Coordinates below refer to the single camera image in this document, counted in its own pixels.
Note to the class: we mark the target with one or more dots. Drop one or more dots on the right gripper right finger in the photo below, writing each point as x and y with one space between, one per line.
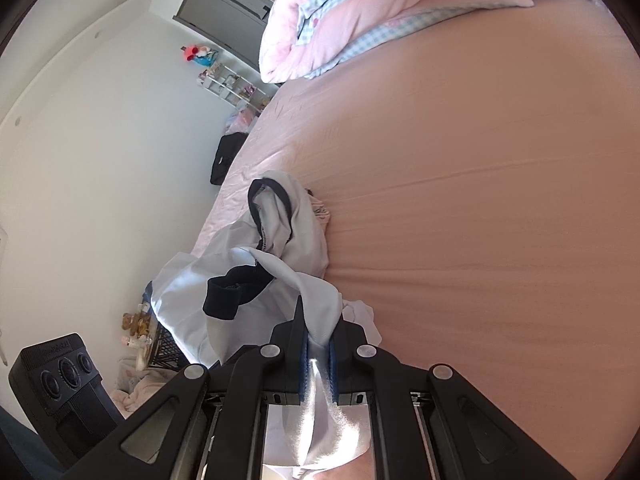
430 424

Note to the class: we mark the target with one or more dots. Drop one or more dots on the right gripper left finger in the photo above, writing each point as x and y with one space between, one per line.
207 422

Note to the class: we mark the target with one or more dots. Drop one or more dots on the white navy-trimmed jacket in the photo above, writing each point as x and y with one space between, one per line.
251 277

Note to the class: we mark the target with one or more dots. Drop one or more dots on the pink blanket on chair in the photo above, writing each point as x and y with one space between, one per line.
140 390

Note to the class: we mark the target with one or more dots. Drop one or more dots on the brown teddy bear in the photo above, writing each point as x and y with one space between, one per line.
136 324

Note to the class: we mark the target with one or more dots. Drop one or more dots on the pink bed sheet mattress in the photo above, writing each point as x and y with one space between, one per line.
482 177

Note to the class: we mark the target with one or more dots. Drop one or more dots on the black bag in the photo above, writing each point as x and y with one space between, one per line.
228 147

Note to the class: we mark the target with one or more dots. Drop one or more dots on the red blue plush toy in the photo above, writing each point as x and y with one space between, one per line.
201 55

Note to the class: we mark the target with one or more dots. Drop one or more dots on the grey door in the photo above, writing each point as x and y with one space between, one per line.
235 25

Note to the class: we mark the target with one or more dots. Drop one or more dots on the folded pink checkered quilt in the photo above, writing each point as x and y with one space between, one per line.
307 38

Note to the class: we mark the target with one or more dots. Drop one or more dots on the white wire shelf rack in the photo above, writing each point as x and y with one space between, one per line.
229 86

